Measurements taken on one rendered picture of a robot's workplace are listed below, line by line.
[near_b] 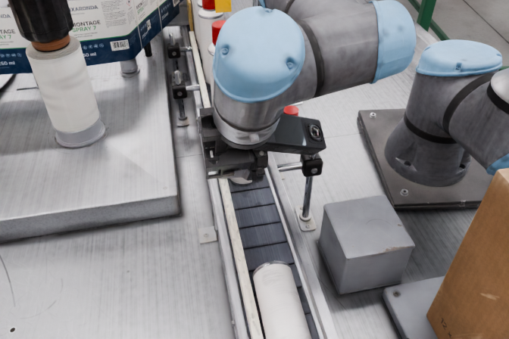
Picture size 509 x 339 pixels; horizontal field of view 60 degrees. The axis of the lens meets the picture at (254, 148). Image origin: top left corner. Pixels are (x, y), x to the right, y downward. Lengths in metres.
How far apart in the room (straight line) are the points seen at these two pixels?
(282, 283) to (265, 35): 0.31
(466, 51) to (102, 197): 0.62
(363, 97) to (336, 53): 0.66
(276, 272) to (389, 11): 0.33
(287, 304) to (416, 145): 0.39
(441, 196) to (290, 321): 0.40
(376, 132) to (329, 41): 0.54
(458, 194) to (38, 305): 0.69
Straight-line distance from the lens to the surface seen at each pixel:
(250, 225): 0.68
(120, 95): 0.99
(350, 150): 0.90
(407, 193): 0.81
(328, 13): 0.44
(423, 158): 0.81
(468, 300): 0.57
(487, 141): 0.68
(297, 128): 0.57
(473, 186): 0.87
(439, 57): 0.73
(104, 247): 0.76
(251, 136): 0.46
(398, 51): 0.44
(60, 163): 0.85
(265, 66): 0.36
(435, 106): 0.74
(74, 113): 0.83
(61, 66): 0.79
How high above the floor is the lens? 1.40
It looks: 40 degrees down
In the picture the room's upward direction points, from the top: straight up
